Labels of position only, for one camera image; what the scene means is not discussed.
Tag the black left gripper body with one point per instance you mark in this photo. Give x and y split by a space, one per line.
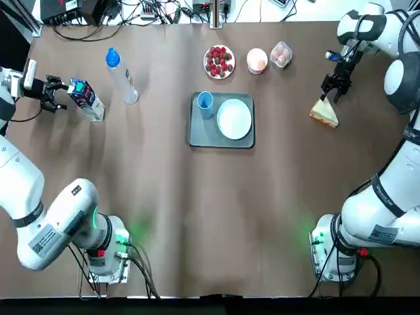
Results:
39 88

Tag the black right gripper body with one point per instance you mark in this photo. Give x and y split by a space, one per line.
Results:
343 73

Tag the triangular sandwich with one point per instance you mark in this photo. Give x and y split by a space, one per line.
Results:
325 115

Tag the blue milk carton green cap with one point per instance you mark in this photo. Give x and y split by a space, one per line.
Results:
87 101

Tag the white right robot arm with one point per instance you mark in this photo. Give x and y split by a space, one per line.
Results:
370 223

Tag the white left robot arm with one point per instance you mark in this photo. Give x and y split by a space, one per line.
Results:
65 213

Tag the pale blue round plate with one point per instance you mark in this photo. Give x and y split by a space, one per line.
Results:
234 119

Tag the blue cup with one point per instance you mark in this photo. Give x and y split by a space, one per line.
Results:
205 108

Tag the white plate with pink rim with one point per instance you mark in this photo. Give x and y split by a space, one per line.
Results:
205 60

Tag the grey rectangular tray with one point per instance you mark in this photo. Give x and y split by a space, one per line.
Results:
203 134

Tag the clear plastic egg box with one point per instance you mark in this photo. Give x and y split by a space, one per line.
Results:
281 55

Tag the clear bottle blue cap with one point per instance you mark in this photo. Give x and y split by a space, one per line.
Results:
124 82

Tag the black router box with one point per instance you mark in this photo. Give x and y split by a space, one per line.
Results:
62 11

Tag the pink bowl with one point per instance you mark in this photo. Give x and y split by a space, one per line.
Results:
254 55

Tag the dark brown box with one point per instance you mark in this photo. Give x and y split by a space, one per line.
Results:
96 13

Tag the dark flat device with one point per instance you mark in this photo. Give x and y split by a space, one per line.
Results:
283 2

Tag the grey usb hub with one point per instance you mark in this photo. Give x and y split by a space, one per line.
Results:
149 12

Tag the aluminium frame rail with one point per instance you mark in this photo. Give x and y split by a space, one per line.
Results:
36 31

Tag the aluminium upright post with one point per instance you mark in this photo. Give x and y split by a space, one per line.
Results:
218 16

